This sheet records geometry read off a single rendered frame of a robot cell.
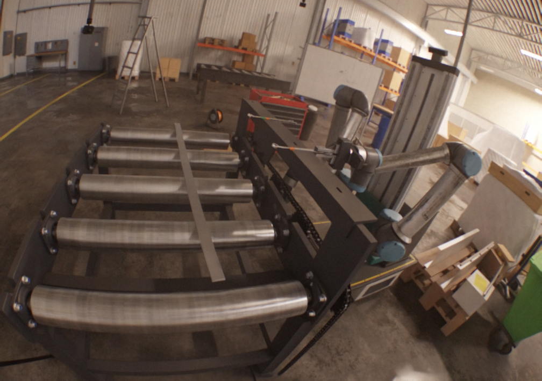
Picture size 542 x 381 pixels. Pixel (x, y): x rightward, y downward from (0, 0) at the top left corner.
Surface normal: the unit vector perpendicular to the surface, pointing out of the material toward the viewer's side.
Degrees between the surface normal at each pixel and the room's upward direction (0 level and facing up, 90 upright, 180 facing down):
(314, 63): 90
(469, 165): 83
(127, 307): 14
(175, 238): 48
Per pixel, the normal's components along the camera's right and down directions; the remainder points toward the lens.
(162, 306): 0.28, -0.77
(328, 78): -0.09, 0.46
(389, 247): -0.32, 0.46
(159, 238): 0.40, -0.18
